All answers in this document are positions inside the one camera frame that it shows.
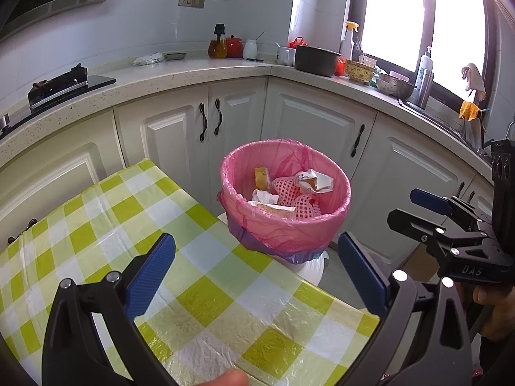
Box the steel flask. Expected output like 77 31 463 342
416 69 435 109

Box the pink foam fruit net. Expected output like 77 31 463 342
292 194 323 220
269 175 300 199

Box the yellow patterned bowl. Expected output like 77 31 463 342
344 59 377 85

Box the red lidded pot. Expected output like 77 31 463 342
224 35 244 59

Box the steel sink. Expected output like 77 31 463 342
402 96 495 157

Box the white pump bottle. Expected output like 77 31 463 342
414 45 434 93

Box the white plastic packet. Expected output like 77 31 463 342
133 52 164 66

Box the printed wrapper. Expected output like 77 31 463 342
293 169 335 194

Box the oil bottle with black cap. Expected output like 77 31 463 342
208 23 228 59

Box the spray bottle with yellow nozzle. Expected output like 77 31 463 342
341 21 360 62

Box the steel bowl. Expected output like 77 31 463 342
375 73 416 98

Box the grey cooking pot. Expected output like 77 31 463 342
295 45 342 78

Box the brown cardboard box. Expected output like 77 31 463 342
400 245 441 278

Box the yellow foam chunk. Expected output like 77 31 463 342
253 166 271 190

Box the white trash bin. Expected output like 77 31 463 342
217 213 331 286

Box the white cabinet door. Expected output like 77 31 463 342
0 109 123 246
266 77 378 260
113 84 213 212
364 113 495 268
463 173 496 226
208 76 270 157

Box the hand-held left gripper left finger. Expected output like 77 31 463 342
41 232 178 386

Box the green checked tablecloth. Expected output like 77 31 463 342
0 158 381 386

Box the bin with pink liner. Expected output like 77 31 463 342
217 139 351 256

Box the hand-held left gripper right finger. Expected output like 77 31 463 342
337 232 472 386

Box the black gas stove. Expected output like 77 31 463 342
0 63 117 141

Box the white mug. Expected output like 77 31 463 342
277 45 296 67

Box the yellow cloth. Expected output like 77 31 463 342
459 100 481 121

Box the window with dark frame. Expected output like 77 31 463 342
290 0 500 105

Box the beige paper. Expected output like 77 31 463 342
257 203 296 220

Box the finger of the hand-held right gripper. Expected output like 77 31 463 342
387 208 480 256
409 188 492 234

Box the person's left hand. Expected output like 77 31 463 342
211 370 250 386

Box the person's right hand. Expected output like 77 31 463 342
474 273 515 340

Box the white hanging cloth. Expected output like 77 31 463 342
461 63 487 101

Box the white tissue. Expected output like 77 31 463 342
247 188 280 207

